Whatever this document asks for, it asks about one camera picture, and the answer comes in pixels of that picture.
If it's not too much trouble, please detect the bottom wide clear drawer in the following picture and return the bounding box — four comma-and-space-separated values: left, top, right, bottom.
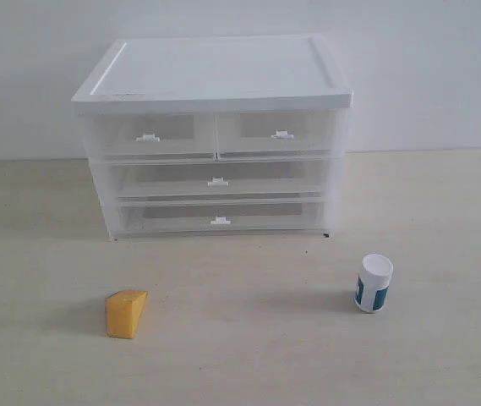
118, 201, 327, 234

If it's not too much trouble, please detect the middle wide clear drawer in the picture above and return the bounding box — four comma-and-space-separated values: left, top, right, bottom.
113, 160, 328, 200

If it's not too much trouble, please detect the white plastic drawer cabinet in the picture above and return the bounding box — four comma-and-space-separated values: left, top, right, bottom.
72, 34, 353, 239

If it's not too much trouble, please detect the wide clear drawer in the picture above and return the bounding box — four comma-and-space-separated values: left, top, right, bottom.
118, 201, 327, 234
113, 160, 328, 200

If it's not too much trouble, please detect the white bottle blue label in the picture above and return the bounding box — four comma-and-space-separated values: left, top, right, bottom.
355, 254, 394, 313

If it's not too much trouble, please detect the yellow cheese wedge block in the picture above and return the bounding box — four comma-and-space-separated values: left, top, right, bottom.
106, 290, 149, 339

